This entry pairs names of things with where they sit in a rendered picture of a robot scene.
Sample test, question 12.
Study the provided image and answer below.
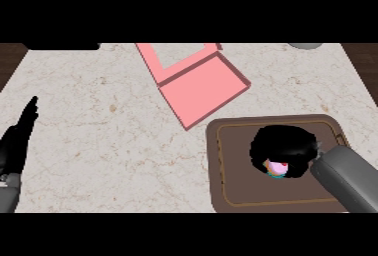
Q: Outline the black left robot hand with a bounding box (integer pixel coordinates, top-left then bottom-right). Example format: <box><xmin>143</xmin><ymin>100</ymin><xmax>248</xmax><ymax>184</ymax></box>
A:
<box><xmin>0</xmin><ymin>95</ymin><xmax>40</xmax><ymax>178</ymax></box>

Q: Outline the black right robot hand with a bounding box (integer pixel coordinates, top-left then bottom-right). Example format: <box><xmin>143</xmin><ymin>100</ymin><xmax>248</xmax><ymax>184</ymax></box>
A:
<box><xmin>248</xmin><ymin>124</ymin><xmax>322</xmax><ymax>180</ymax></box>

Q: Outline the pink frosted cupcake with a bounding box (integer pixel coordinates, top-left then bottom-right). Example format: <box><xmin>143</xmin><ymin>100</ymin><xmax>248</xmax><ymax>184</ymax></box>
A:
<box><xmin>263</xmin><ymin>158</ymin><xmax>291</xmax><ymax>180</ymax></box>

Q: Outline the brown tray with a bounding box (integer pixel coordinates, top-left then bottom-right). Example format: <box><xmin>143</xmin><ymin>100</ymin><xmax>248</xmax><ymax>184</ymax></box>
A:
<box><xmin>205</xmin><ymin>114</ymin><xmax>351</xmax><ymax>214</ymax></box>

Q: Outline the pink open cardboard box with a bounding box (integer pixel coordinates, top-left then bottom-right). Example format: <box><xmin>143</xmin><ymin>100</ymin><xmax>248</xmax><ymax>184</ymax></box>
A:
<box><xmin>134</xmin><ymin>42</ymin><xmax>252</xmax><ymax>132</ymax></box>

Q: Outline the black appliance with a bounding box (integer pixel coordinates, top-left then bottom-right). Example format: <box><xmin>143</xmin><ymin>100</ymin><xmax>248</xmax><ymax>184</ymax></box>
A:
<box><xmin>22</xmin><ymin>42</ymin><xmax>102</xmax><ymax>51</ymax></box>

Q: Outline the grey round object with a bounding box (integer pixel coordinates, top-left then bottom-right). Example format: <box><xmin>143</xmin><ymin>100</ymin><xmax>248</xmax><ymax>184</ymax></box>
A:
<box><xmin>286</xmin><ymin>42</ymin><xmax>325</xmax><ymax>51</ymax></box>

